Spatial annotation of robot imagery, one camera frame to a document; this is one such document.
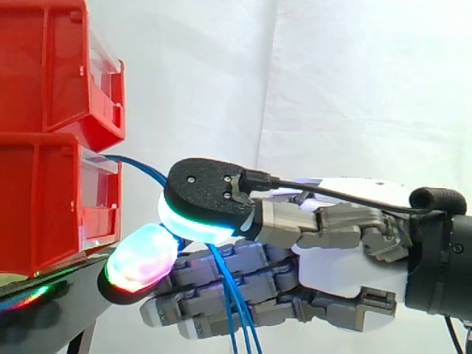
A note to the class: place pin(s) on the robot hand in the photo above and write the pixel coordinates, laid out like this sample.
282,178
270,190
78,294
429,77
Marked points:
324,258

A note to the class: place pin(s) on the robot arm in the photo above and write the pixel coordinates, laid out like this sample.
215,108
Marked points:
439,262

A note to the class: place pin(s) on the black stand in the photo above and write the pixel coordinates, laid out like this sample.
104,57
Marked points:
55,306

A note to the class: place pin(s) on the red storage bin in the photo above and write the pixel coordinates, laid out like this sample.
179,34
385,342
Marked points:
44,66
37,199

